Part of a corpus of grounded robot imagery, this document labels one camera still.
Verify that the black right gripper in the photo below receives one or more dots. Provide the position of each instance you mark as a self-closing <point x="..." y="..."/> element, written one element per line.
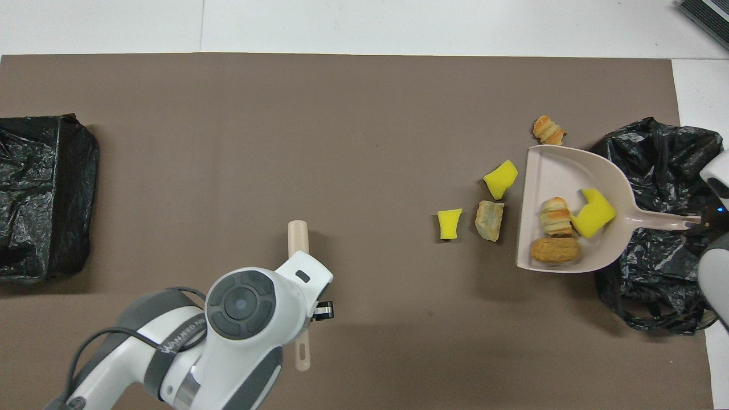
<point x="717" y="219"/>

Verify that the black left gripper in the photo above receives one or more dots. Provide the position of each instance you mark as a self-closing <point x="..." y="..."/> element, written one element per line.
<point x="323" y="311"/>

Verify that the beige hand brush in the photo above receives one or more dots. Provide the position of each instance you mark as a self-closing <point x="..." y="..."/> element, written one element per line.
<point x="298" y="236"/>

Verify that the yellow sponge with notch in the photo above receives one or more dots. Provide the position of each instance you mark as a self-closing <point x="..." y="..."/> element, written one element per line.
<point x="595" y="216"/>

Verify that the small yellow sponge piece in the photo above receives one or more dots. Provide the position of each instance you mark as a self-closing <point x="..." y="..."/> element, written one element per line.
<point x="449" y="223"/>

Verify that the toy croissant pastry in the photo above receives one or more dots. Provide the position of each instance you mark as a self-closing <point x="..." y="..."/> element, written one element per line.
<point x="490" y="221"/>
<point x="555" y="216"/>
<point x="548" y="131"/>

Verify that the brown toy bread bun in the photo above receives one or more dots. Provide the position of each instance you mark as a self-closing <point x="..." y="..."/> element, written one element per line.
<point x="555" y="251"/>

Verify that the beige plastic dustpan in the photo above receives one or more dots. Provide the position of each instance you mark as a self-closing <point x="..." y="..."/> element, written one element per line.
<point x="547" y="171"/>

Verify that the large yellow sponge piece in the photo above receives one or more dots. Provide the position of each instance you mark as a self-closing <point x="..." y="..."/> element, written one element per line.
<point x="501" y="179"/>

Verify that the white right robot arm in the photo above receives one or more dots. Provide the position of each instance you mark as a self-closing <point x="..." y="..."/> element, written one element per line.
<point x="719" y="176"/>

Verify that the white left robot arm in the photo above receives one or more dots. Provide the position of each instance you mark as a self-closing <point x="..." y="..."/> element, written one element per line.
<point x="245" y="341"/>

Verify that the bin lined with black bag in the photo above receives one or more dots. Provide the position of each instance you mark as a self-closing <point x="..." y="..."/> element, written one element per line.
<point x="655" y="171"/>
<point x="51" y="199"/>

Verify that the brown paper table mat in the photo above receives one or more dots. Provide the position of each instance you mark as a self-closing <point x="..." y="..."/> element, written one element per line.
<point x="342" y="114"/>

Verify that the grey ribbed device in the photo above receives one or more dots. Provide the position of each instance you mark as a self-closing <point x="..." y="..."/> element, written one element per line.
<point x="709" y="14"/>

